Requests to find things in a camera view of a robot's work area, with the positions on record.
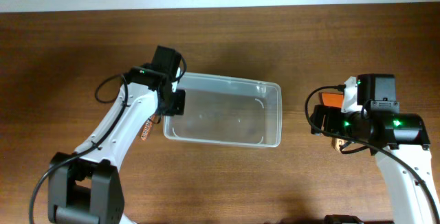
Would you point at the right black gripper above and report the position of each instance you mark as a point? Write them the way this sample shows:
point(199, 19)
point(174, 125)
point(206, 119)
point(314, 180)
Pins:
point(331, 115)

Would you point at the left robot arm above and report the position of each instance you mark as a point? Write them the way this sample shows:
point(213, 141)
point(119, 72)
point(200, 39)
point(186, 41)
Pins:
point(85, 186)

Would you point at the orange socket bit rail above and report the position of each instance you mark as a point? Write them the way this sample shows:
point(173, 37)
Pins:
point(146, 129)

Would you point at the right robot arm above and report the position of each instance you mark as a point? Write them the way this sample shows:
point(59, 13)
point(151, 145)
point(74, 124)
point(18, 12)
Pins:
point(370, 119)

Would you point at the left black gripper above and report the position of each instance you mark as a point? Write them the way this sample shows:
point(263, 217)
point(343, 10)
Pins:
point(180, 107)

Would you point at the clear plastic container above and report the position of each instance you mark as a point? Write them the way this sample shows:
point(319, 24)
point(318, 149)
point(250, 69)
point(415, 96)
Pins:
point(227, 111)

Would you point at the orange scraper wooden handle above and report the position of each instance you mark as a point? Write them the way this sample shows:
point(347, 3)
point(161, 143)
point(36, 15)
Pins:
point(333, 100)

